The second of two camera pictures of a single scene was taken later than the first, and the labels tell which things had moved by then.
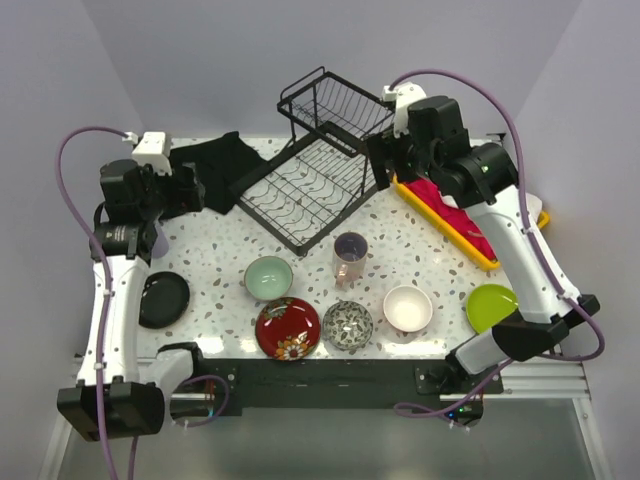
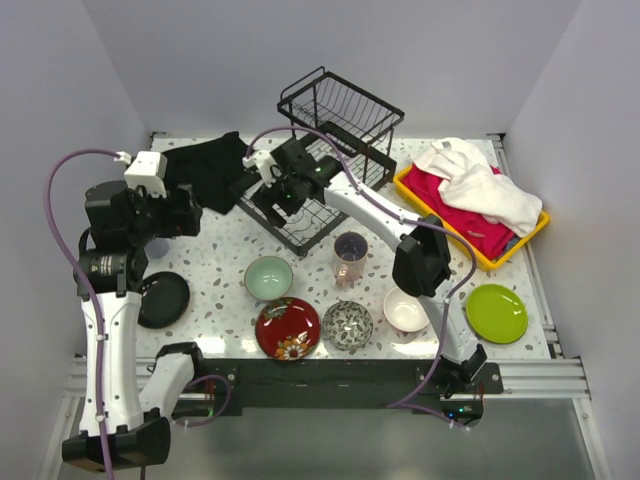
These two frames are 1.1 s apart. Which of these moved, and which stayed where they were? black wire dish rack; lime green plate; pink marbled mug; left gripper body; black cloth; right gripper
Moved: right gripper; left gripper body
Stayed: black wire dish rack; lime green plate; pink marbled mug; black cloth
